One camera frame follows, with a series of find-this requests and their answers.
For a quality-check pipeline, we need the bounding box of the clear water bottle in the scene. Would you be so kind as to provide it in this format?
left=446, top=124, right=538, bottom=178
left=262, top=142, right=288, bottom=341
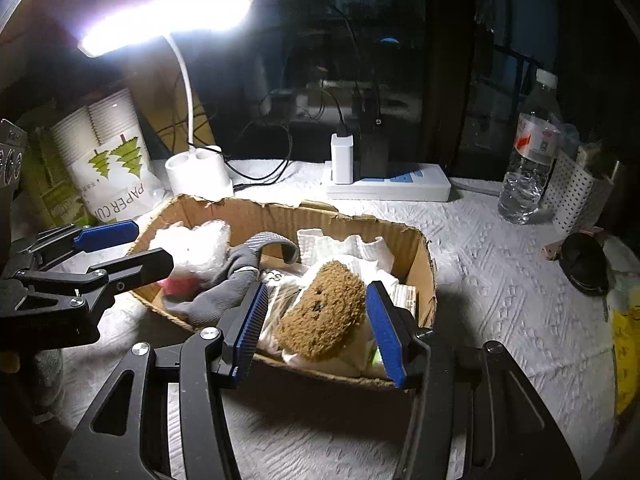
left=497, top=71, right=561, bottom=225

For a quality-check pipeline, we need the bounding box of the black cable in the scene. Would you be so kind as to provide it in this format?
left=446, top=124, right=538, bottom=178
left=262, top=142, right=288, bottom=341
left=225, top=120, right=293, bottom=191

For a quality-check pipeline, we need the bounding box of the grey sock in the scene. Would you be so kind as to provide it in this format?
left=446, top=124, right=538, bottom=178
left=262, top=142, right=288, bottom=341
left=165, top=232, right=301, bottom=328

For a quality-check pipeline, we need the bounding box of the white perforated holder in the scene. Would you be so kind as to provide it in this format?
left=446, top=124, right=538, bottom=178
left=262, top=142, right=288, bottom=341
left=542, top=150, right=621, bottom=235

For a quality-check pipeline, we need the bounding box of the green cardboard carton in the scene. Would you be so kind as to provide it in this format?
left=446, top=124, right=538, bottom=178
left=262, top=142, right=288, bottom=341
left=20, top=130, right=98, bottom=231

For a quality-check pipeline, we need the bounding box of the white power strip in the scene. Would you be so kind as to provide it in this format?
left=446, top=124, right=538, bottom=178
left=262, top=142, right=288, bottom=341
left=325, top=162, right=452, bottom=202

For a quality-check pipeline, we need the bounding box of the brown cardboard box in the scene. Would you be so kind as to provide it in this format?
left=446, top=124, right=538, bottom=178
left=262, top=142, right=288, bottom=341
left=125, top=194, right=438, bottom=391

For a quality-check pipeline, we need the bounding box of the clear plastic bag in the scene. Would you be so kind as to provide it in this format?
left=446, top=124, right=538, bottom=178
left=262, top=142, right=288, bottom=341
left=148, top=220, right=232, bottom=281

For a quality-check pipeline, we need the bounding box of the white desk lamp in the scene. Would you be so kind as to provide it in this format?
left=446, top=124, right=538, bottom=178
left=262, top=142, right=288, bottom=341
left=77, top=0, right=253, bottom=200

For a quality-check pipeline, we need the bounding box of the small printed carton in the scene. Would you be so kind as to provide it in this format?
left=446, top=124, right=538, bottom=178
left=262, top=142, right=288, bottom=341
left=395, top=282, right=421, bottom=318

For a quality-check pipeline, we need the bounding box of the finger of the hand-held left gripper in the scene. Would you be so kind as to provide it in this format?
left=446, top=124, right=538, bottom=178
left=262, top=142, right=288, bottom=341
left=15, top=248, right=175, bottom=321
left=20, top=219, right=140, bottom=273

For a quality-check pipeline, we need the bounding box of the white charger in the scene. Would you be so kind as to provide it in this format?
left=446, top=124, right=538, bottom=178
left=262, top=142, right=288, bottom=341
left=330, top=132, right=357, bottom=184

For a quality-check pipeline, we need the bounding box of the black charger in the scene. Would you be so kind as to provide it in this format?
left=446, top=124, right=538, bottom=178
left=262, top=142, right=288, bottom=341
left=356, top=120, right=391, bottom=181

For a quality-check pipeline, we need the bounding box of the black round object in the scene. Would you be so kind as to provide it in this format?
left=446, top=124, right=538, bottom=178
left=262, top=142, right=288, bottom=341
left=560, top=232, right=611, bottom=297

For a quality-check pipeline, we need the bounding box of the white textured towel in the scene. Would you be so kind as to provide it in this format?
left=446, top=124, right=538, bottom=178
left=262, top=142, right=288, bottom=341
left=296, top=228, right=401, bottom=286

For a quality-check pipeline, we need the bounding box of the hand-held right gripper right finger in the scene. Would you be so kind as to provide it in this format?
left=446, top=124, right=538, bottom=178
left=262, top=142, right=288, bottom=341
left=366, top=280, right=583, bottom=480

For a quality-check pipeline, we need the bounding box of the paper cup package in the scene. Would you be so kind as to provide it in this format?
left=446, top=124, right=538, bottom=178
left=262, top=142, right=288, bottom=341
left=50, top=87, right=153, bottom=226

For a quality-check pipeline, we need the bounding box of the pink soft item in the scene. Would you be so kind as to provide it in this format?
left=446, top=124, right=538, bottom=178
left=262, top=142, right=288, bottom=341
left=160, top=277, right=201, bottom=298

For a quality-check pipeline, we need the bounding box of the brown plush toy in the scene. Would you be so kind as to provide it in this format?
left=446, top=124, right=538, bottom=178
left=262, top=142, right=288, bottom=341
left=275, top=260, right=368, bottom=361

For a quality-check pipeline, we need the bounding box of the yellow packet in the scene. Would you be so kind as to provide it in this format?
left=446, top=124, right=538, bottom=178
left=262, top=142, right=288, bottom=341
left=607, top=305, right=640, bottom=416

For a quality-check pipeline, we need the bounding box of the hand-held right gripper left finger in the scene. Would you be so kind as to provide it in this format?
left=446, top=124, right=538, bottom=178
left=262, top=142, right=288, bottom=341
left=52, top=280, right=268, bottom=480

